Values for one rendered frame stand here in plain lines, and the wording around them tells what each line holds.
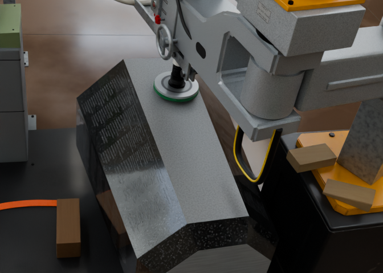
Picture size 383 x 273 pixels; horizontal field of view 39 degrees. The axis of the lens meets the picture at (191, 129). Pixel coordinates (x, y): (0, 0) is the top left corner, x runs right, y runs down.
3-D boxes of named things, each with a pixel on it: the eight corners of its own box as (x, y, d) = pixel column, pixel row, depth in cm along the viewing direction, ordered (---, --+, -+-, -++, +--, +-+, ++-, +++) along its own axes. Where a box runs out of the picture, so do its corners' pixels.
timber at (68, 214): (57, 213, 298) (56, 198, 290) (79, 212, 301) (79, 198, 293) (56, 258, 276) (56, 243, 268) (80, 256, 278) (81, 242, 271)
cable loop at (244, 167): (264, 193, 207) (284, 130, 187) (256, 195, 206) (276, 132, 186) (235, 154, 222) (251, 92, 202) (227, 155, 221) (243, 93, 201)
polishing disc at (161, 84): (152, 72, 265) (153, 70, 264) (195, 73, 269) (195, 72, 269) (156, 98, 249) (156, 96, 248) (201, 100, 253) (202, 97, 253)
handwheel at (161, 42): (187, 64, 227) (192, 33, 218) (166, 67, 223) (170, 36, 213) (173, 45, 237) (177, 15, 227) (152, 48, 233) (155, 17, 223)
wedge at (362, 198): (371, 197, 231) (376, 189, 228) (368, 212, 224) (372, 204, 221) (327, 179, 236) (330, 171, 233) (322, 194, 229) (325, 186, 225)
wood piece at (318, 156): (322, 150, 251) (325, 142, 248) (334, 165, 244) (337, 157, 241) (285, 157, 243) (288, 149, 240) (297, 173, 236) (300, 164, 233)
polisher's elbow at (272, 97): (274, 85, 202) (288, 40, 190) (302, 116, 189) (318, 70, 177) (229, 92, 195) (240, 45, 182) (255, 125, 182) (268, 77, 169)
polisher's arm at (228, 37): (290, 155, 201) (330, 42, 170) (238, 168, 192) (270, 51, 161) (203, 51, 249) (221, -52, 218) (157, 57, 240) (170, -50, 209)
